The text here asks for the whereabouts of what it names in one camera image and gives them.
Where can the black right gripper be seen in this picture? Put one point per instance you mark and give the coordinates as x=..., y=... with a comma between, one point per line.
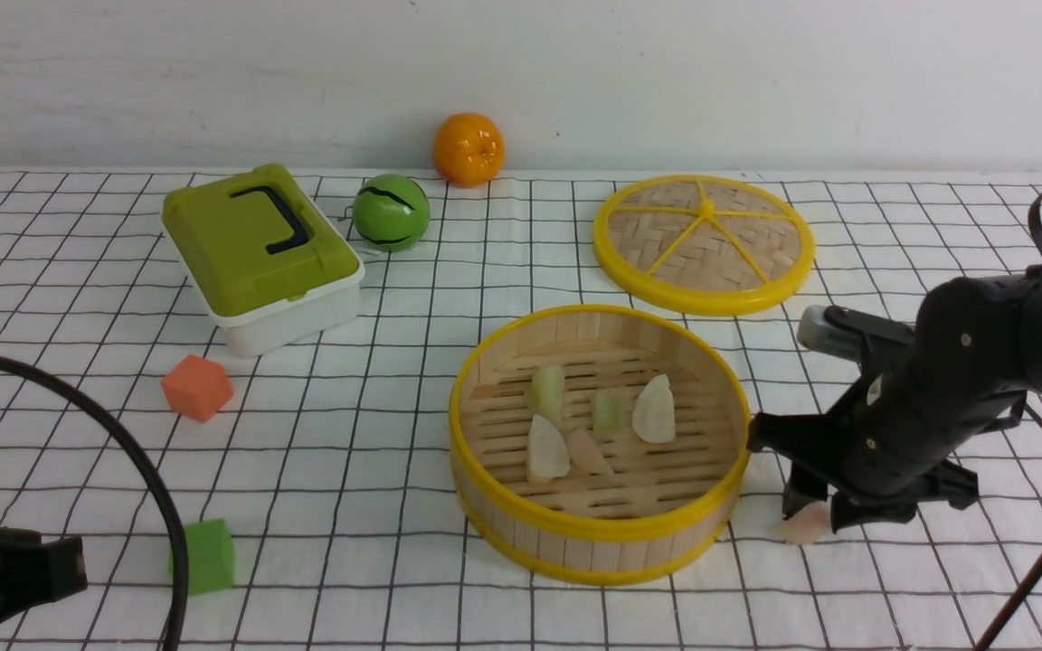
x=885, y=444

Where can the pink dumpling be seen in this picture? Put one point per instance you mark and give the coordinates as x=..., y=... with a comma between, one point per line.
x=585, y=453
x=809, y=525

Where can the white dumpling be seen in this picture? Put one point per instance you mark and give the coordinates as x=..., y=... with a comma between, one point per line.
x=546, y=452
x=653, y=416

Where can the pale green dumpling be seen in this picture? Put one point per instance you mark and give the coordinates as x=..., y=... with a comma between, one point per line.
x=546, y=393
x=607, y=415

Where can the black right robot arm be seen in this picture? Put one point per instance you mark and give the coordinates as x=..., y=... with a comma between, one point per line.
x=965, y=367

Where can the bamboo steamer tray yellow rim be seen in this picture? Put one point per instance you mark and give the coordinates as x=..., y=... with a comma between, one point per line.
x=661, y=507

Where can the woven bamboo steamer lid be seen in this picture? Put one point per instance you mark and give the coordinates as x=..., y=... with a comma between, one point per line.
x=703, y=245

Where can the green foam cube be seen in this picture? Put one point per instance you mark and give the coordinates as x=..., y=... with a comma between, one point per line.
x=210, y=555

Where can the orange foam cube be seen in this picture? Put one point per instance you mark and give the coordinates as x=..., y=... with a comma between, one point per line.
x=197, y=388

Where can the green lid white box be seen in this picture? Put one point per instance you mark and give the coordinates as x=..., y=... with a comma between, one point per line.
x=269, y=267

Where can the white black grid tablecloth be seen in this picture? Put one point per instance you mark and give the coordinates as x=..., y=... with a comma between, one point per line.
x=330, y=464

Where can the toy orange fruit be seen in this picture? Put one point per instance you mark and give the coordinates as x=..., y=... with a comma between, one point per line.
x=468, y=149

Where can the green toy ball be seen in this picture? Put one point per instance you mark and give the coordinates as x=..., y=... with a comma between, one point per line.
x=391, y=212

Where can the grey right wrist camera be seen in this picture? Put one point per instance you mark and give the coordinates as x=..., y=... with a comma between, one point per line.
x=848, y=334

